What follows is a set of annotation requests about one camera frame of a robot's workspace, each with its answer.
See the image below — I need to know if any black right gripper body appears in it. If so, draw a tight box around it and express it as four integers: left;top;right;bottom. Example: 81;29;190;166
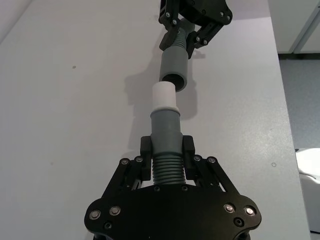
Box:
159;0;234;26

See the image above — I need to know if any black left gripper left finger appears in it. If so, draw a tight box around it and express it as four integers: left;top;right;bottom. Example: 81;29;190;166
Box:
106;136;153;194

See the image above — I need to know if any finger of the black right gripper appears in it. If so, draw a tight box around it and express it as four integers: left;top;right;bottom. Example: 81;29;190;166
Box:
158;12;181;51
186;20;226;60

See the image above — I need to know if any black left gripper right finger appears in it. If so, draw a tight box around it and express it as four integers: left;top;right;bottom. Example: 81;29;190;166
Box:
181;135;237;194

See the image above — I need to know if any grey ribbed hose socket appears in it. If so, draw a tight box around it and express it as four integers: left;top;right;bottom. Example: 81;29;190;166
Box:
158;19;195;93

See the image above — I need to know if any grey ribbed hose white tip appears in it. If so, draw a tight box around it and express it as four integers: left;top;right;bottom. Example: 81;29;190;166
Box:
149;81;186;188

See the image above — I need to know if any white rounded plastic object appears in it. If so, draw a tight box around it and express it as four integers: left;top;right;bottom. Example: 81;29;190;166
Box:
295;147;320;240

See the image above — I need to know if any pale grey frame post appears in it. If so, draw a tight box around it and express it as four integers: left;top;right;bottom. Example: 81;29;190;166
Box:
291;0;320;54

